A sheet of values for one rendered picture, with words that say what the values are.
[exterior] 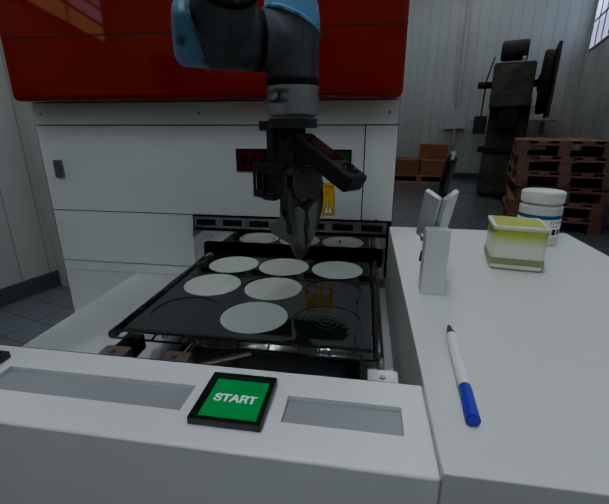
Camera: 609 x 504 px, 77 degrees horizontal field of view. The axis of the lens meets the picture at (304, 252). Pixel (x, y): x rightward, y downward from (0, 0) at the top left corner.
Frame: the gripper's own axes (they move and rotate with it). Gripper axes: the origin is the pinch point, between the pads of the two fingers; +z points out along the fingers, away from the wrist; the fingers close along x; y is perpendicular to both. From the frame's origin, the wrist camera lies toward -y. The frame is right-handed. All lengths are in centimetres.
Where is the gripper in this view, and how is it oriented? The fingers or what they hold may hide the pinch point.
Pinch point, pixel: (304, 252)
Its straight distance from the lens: 60.7
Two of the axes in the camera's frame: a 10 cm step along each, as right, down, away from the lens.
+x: -6.0, 2.5, -7.6
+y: -8.0, -1.9, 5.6
